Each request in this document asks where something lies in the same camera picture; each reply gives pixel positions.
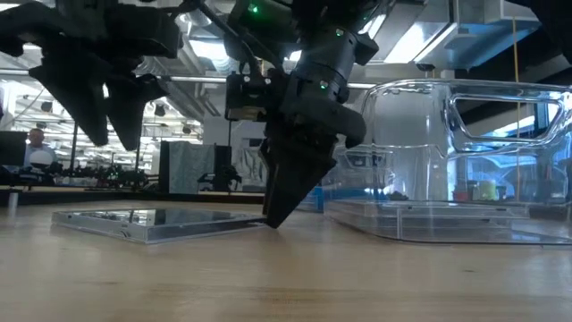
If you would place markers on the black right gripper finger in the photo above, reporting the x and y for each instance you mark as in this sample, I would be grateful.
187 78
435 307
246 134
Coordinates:
295 179
265 174

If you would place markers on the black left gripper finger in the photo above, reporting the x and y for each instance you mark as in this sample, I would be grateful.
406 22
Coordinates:
80 89
129 112

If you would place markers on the background black robot arm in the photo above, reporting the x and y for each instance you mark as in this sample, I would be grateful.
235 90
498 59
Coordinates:
223 176
120 176

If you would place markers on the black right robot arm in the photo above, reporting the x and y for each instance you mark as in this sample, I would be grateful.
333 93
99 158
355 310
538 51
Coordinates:
330 49

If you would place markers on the beige hanging cloth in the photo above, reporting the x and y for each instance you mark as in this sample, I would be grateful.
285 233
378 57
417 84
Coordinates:
252 165

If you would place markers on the black ceiling spotlight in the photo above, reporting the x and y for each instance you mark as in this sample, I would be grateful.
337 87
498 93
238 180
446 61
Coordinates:
46 106
159 110

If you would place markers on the black divider panel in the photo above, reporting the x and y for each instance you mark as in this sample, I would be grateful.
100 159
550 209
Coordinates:
222 156

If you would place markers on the person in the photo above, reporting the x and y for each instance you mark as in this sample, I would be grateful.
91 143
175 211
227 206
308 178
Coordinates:
36 136

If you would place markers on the long linear ceiling light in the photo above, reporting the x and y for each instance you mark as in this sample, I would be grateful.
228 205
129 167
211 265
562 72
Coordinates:
196 79

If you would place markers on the grey divider panel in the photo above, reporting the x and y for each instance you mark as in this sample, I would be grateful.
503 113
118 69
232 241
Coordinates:
187 167

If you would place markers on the small clear plastic bin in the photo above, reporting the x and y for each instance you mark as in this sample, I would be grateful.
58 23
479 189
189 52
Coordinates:
380 156

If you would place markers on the background wooden workbench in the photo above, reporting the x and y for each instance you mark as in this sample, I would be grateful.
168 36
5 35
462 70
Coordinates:
134 197

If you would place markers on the black computer monitor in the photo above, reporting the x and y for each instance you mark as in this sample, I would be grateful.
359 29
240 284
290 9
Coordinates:
12 147

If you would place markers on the large clear plastic bin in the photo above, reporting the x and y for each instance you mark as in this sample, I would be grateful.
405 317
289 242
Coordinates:
402 134

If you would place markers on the orange-red container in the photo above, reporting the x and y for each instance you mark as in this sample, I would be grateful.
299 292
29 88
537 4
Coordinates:
461 196

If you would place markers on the yellow-green container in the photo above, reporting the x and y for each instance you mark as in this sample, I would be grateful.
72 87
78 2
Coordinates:
488 191

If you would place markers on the black metal frame rig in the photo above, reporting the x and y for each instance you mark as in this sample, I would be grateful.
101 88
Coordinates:
73 147

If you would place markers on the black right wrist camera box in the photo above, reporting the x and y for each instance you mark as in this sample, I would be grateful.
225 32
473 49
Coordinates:
250 98

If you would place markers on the black ceiling security camera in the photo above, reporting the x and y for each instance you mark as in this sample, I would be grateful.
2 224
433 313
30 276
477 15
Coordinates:
425 67

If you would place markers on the rectangular metal ceiling duct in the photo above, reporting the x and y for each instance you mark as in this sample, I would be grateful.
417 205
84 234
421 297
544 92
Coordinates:
469 40

